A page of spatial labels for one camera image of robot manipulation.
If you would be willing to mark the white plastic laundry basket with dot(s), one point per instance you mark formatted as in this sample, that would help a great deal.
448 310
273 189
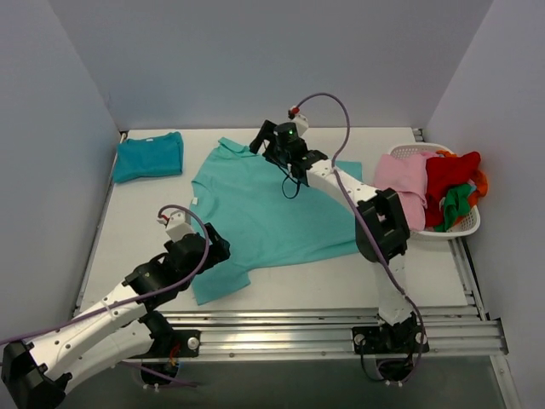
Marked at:
468 225

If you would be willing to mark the pink t shirt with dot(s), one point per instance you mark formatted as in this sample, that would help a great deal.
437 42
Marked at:
408 178

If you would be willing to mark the orange t shirt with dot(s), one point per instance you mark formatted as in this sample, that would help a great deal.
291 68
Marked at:
450 170

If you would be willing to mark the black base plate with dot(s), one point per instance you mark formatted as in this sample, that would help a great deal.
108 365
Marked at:
183 343
386 340

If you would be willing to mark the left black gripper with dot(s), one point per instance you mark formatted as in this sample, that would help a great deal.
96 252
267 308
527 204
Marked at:
213 245

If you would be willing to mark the red t shirt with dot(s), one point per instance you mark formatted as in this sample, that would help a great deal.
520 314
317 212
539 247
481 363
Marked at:
433 213

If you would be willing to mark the mint green t shirt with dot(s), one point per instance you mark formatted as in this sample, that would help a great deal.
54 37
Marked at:
240 194

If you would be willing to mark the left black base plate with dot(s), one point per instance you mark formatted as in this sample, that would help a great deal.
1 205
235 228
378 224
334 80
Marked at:
183 343

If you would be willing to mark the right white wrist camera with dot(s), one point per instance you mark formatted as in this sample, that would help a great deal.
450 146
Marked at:
295 116

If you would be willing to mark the aluminium rail frame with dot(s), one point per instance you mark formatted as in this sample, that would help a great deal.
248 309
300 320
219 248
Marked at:
328 334

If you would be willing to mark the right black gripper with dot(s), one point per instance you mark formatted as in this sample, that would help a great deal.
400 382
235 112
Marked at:
267 142

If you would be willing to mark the folded teal t shirt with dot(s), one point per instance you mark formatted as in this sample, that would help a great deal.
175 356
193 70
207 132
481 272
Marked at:
157 156

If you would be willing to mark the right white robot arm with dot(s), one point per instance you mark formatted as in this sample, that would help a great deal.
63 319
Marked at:
381 230

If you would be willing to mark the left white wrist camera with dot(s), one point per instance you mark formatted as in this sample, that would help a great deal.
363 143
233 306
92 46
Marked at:
177 225

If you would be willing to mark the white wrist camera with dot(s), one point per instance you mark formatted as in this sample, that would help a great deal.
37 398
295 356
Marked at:
177 225
295 116

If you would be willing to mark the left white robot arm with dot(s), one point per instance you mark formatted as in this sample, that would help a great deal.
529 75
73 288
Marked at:
125 323

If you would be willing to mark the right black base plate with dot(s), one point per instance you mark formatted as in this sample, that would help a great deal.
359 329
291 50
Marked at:
386 340

